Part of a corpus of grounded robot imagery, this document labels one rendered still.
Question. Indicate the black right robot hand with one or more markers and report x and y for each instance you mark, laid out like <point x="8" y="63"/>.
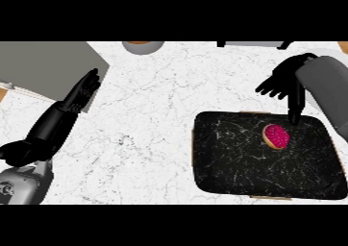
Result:
<point x="287" y="77"/>

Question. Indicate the brown wooden board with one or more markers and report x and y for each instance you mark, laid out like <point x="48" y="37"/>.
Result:
<point x="346" y="48"/>

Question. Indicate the grey round bowl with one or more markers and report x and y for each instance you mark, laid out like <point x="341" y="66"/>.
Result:
<point x="142" y="47"/>

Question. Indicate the grey appliance with black legs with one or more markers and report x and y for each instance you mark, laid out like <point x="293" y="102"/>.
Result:
<point x="253" y="44"/>

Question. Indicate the large flat grey door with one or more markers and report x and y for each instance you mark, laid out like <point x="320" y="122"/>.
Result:
<point x="42" y="68"/>

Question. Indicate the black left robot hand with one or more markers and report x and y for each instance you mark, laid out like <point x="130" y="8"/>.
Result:
<point x="52" y="126"/>

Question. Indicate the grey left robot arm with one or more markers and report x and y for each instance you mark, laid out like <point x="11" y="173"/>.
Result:
<point x="19" y="185"/>

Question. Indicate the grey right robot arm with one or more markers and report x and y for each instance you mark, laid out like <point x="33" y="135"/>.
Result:
<point x="330" y="93"/>

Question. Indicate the black marbled tray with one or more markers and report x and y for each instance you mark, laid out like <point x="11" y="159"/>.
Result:
<point x="268" y="153"/>

